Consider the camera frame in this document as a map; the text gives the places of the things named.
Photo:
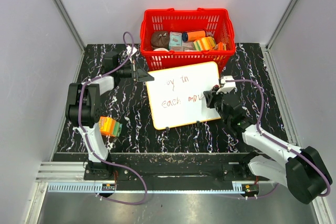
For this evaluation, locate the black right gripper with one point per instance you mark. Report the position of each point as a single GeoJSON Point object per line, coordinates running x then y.
{"type": "Point", "coordinates": [210, 96]}

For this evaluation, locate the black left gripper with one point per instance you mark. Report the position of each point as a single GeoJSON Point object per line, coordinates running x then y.
{"type": "Point", "coordinates": [143, 76]}

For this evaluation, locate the red whiteboard marker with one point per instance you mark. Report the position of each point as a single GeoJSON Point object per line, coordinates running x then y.
{"type": "Point", "coordinates": [207, 95]}

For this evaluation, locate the yellow framed whiteboard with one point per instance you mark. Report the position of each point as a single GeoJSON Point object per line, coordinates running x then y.
{"type": "Point", "coordinates": [176, 95]}

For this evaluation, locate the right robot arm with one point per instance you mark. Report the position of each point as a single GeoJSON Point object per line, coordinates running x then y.
{"type": "Point", "coordinates": [301, 170]}

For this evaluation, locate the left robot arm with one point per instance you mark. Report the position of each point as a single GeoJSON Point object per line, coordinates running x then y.
{"type": "Point", "coordinates": [83, 107]}

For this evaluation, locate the red plastic basket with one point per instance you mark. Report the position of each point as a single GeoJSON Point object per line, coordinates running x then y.
{"type": "Point", "coordinates": [215, 22]}

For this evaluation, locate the teal small box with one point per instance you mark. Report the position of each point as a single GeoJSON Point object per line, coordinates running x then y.
{"type": "Point", "coordinates": [175, 39]}

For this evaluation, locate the yellow orange snack box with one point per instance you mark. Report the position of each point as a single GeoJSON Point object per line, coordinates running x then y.
{"type": "Point", "coordinates": [204, 44]}

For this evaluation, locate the orange green snack box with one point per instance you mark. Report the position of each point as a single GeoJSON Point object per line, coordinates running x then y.
{"type": "Point", "coordinates": [109, 126]}

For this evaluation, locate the blue capped yellow bottle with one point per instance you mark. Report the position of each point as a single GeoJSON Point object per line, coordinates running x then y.
{"type": "Point", "coordinates": [193, 35]}

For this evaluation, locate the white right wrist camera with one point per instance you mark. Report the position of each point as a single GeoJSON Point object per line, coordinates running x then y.
{"type": "Point", "coordinates": [226, 84]}

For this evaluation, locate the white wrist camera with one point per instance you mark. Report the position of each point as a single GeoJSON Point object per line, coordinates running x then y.
{"type": "Point", "coordinates": [131, 50]}
{"type": "Point", "coordinates": [226, 84]}

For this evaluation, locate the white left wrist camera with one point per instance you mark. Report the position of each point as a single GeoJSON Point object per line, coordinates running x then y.
{"type": "Point", "coordinates": [131, 50]}

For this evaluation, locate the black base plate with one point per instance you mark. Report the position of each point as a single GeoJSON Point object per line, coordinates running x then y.
{"type": "Point", "coordinates": [221, 166]}

